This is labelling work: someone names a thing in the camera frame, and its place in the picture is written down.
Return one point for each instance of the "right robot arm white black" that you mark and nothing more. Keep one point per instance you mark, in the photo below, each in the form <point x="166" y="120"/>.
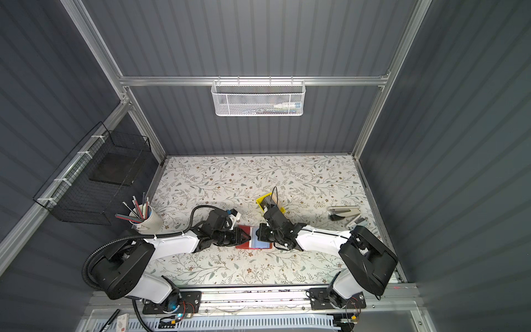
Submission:
<point x="369" y="262"/>

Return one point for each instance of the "white tube in basket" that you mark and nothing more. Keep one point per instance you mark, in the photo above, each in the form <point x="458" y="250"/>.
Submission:
<point x="289" y="106"/>

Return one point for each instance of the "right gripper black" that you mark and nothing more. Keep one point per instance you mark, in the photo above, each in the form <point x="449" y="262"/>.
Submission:
<point x="274" y="232"/>

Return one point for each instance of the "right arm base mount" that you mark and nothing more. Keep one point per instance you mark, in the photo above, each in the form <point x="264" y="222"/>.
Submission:
<point x="322" y="298"/>

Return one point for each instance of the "white wire mesh basket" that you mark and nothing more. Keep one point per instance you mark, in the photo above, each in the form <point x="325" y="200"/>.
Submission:
<point x="256" y="100"/>

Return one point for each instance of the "black wire mesh basket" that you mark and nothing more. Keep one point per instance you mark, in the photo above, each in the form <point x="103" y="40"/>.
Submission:
<point x="97" y="182"/>

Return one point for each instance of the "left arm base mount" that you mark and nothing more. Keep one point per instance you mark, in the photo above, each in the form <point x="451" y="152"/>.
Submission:
<point x="186" y="302"/>

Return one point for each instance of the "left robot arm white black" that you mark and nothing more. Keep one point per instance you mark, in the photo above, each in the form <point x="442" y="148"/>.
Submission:
<point x="119" y="268"/>

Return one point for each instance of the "beige stapler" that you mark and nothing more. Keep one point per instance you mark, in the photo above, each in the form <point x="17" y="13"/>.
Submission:
<point x="337" y="213"/>

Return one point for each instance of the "yellow plastic card tray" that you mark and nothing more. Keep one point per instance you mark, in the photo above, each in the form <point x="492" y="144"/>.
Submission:
<point x="268" y="200"/>

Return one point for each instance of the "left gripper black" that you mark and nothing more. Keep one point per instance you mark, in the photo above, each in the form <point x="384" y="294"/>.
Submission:
<point x="231" y="236"/>

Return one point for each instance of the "floral table mat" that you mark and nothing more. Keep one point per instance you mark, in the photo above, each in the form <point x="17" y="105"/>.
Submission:
<point x="307" y="186"/>

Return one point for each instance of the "white pen cup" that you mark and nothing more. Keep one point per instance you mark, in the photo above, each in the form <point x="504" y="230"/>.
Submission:
<point x="142" y="217"/>

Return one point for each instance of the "small white grey device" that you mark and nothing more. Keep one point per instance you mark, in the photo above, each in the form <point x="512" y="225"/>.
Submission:
<point x="357" y="221"/>

